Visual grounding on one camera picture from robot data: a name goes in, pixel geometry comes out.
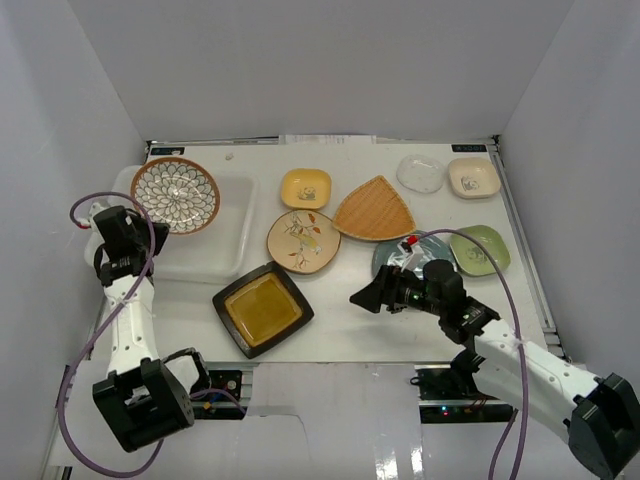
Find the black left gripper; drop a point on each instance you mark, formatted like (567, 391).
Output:
(154, 235)

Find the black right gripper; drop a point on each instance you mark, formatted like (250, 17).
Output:
(371, 297)

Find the flower pattern round bowl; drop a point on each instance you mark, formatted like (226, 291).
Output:
(177, 192)

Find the blue-grey round plate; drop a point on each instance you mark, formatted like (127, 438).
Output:
(393, 254)

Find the black square amber plate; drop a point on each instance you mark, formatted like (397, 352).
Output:
(262, 309)

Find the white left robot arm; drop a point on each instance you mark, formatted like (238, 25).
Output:
(144, 397)

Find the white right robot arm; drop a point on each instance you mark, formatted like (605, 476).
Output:
(597, 417)

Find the white plastic bin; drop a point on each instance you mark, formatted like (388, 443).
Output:
(214, 254)

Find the woven bamboo triangular tray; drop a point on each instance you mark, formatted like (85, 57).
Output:
(374, 212)

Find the beige bird pattern plate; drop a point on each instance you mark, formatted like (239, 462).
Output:
(303, 241)

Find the green square panda dish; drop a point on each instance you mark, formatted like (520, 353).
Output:
(469, 250)

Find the yellow square panda dish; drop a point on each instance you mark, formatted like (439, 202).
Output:
(305, 188)

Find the clear glass small dish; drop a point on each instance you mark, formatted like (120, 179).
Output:
(421, 173)

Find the cream square panda dish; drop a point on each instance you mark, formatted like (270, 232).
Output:
(473, 178)

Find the papers at table back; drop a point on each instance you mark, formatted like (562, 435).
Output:
(332, 139)

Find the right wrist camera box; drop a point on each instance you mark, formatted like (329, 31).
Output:
(414, 253)

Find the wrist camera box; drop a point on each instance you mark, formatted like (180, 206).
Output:
(89, 222)
(414, 253)

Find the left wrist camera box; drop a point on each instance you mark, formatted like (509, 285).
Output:
(89, 222)

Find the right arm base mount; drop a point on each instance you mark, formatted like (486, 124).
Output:
(448, 397)

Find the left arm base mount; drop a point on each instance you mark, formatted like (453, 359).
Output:
(221, 399)

